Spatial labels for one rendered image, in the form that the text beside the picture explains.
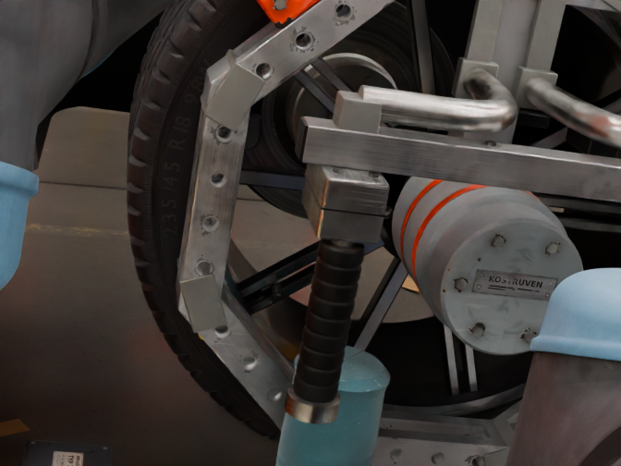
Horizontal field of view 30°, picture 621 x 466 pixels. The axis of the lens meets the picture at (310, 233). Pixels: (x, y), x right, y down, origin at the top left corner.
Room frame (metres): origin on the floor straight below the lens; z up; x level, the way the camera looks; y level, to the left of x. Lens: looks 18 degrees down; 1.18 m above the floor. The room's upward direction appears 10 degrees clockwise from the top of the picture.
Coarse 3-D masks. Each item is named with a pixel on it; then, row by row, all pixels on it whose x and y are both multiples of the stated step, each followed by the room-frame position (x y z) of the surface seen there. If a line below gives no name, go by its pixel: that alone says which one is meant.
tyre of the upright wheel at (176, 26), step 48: (192, 0) 1.17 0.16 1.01; (240, 0) 1.12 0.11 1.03; (192, 48) 1.11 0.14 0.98; (144, 96) 1.14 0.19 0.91; (192, 96) 1.11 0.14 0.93; (144, 144) 1.10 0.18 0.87; (192, 144) 1.11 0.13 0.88; (144, 192) 1.10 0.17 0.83; (144, 240) 1.11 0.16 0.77; (144, 288) 1.12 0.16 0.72; (192, 336) 1.12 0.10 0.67; (240, 384) 1.13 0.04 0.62
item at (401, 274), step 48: (576, 48) 1.39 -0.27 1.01; (528, 144) 1.20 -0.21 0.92; (384, 240) 1.18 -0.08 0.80; (576, 240) 1.37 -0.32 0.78; (240, 288) 1.15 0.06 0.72; (288, 288) 1.16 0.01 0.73; (384, 288) 1.18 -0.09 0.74; (288, 336) 1.22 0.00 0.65; (384, 336) 1.35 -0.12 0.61; (432, 336) 1.35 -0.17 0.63; (432, 384) 1.23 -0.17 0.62; (480, 384) 1.22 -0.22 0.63
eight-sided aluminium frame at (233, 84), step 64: (320, 0) 1.05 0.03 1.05; (384, 0) 1.06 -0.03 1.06; (576, 0) 1.09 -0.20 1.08; (256, 64) 1.04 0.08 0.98; (192, 192) 1.05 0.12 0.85; (192, 256) 1.03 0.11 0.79; (192, 320) 1.03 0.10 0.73; (256, 384) 1.05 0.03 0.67; (384, 448) 1.08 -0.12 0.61; (448, 448) 1.09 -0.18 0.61
